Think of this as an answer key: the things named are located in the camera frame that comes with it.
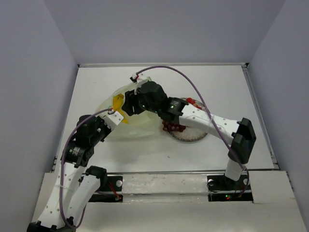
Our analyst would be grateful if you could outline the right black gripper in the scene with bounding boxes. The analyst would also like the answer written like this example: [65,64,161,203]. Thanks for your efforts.
[122,87,160,115]

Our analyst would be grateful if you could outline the yellow fake banana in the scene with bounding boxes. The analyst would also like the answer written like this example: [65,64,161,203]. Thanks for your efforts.
[112,94,128,124]

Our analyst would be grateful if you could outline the translucent yellowish plastic bag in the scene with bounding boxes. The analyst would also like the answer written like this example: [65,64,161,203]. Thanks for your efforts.
[96,83,160,140]

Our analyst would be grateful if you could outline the dark red fake grapes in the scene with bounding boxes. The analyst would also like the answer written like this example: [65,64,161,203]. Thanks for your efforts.
[162,120,186,132]

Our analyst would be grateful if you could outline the red orange fake fruit bunch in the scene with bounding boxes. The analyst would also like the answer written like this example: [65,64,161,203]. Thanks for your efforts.
[186,98,202,110]

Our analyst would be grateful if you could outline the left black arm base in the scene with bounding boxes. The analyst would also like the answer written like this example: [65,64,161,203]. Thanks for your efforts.
[89,175,123,203]

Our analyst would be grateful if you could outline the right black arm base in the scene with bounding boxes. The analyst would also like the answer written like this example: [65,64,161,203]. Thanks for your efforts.
[207,174,253,202]

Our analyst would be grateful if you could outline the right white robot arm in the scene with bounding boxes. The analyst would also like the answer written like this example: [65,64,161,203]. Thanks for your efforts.
[122,81,256,189]

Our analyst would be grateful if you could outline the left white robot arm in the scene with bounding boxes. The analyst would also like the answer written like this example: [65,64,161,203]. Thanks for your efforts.
[27,112,123,232]

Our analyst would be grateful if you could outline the speckled ceramic plate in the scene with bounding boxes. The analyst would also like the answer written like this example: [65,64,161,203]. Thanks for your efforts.
[164,97,209,143]

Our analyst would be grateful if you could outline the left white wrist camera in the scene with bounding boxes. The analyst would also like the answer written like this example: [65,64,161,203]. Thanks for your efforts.
[104,110,124,130]

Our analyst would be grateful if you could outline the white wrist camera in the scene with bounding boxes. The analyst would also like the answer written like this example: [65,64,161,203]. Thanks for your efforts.
[130,73,151,95]
[104,110,124,130]

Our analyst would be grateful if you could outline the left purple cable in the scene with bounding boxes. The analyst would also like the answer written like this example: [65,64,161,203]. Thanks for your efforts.
[59,108,114,230]

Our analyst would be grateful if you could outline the purple cable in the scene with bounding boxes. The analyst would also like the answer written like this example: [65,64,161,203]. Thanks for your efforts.
[59,108,114,230]
[135,65,249,194]

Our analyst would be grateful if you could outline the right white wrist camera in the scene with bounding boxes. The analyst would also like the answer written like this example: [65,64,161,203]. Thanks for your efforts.
[130,73,151,95]

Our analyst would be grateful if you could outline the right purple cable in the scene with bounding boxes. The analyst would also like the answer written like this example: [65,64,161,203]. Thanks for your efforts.
[135,65,249,194]

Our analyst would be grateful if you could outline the aluminium rail back edge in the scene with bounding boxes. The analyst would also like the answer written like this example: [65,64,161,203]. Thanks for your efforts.
[78,62,249,68]

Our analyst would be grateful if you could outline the aluminium rail edge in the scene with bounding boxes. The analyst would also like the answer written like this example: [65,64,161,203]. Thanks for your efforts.
[241,63,280,170]
[78,62,249,68]

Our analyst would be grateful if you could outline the aluminium rail right edge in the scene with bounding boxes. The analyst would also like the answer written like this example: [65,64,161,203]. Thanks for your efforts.
[241,63,280,170]

